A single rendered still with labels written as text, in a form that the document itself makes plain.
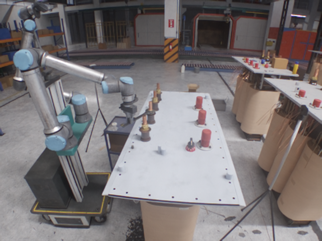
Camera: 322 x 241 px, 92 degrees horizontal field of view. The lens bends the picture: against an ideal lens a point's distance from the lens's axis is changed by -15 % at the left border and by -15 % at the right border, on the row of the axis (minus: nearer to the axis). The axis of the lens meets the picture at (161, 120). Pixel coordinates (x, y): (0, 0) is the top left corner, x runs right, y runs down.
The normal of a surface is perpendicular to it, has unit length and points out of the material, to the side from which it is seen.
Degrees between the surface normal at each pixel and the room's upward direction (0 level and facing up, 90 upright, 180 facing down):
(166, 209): 90
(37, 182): 90
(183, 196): 0
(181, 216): 90
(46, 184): 90
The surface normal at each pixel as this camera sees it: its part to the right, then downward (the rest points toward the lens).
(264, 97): -0.11, 0.47
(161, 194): 0.00, -0.88
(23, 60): 0.24, 0.35
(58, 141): 0.26, 0.54
